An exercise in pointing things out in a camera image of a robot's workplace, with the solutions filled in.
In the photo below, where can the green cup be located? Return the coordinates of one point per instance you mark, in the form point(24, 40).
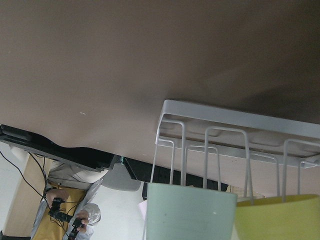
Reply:
point(177, 212)

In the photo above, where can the yellow cup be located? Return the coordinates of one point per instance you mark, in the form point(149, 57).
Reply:
point(298, 218)

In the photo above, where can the seated person in background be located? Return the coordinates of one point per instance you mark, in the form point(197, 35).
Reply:
point(77, 187)

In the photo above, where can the white wire cup rack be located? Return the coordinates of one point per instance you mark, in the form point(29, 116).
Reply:
point(236, 152)

